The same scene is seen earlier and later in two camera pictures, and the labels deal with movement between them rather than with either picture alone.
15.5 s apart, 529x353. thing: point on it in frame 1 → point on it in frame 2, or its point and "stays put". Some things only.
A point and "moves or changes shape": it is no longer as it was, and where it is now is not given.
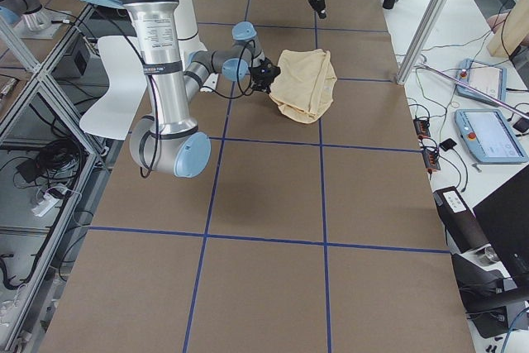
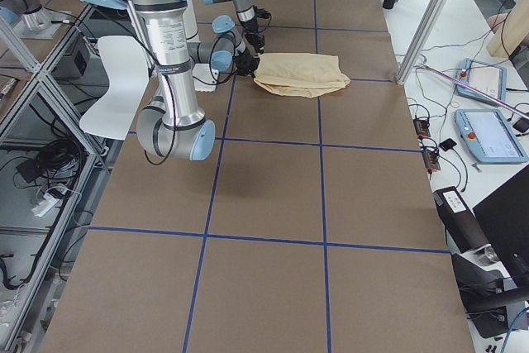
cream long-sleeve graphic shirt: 303,84 moves or changes shape
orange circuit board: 422,127 stays put
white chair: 110,116 stays put
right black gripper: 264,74 → 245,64
